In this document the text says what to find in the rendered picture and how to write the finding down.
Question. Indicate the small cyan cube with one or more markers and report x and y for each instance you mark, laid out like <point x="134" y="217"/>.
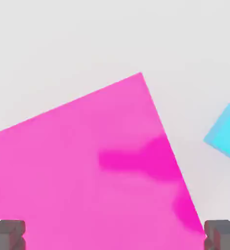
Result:
<point x="226" y="132"/>

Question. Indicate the large pink box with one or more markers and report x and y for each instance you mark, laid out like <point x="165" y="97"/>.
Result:
<point x="83" y="166"/>

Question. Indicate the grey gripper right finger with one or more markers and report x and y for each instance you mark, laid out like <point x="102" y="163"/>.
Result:
<point x="224" y="235"/>

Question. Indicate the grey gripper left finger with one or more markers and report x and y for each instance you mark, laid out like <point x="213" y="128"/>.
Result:
<point x="6" y="235"/>

